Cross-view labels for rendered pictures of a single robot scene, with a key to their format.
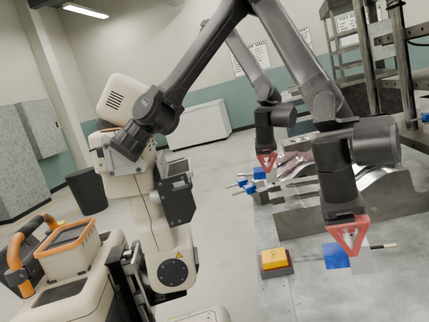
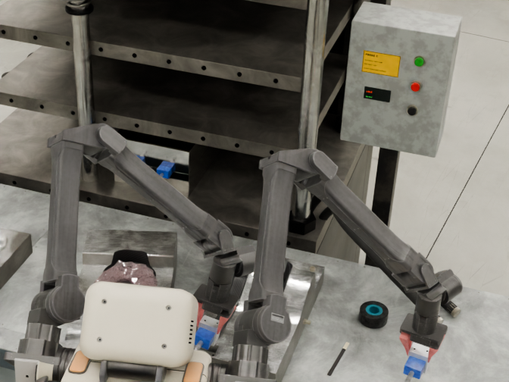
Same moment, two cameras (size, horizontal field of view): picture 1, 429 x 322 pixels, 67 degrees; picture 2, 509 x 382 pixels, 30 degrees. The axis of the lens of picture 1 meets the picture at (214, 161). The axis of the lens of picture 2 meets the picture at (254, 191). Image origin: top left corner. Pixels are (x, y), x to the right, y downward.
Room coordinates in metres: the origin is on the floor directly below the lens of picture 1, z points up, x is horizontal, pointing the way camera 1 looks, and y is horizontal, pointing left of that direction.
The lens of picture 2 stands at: (0.70, 1.59, 2.55)
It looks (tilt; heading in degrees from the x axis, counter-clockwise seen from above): 33 degrees down; 278
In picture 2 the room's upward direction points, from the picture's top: 3 degrees clockwise
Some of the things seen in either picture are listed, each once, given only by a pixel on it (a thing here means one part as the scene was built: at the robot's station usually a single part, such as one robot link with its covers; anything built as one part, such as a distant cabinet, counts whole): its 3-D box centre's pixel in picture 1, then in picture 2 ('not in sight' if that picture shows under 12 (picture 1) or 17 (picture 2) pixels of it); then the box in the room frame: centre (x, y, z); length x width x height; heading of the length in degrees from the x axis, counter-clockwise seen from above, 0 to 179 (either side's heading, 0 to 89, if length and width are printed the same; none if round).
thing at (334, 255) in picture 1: (329, 255); (413, 370); (0.52, -0.15, 0.93); 0.13 x 0.05 x 0.05; 73
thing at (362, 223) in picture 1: (346, 227); (426, 345); (0.50, -0.19, 0.99); 0.07 x 0.07 x 0.09; 73
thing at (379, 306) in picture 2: not in sight; (373, 314); (0.62, -0.48, 0.82); 0.08 x 0.08 x 0.04
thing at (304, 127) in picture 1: (304, 110); not in sight; (5.66, -1.78, 0.44); 1.90 x 0.70 x 0.89; 164
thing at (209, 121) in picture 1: (197, 125); not in sight; (8.08, 0.17, 0.47); 1.52 x 0.77 x 0.94; 74
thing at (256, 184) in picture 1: (248, 189); not in sight; (1.21, -0.10, 0.85); 0.13 x 0.05 x 0.05; 98
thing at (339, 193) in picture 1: (338, 186); (425, 320); (0.51, -0.19, 1.06); 0.10 x 0.07 x 0.07; 163
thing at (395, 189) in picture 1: (349, 186); (256, 306); (0.94, -0.38, 0.87); 0.50 x 0.26 x 0.14; 81
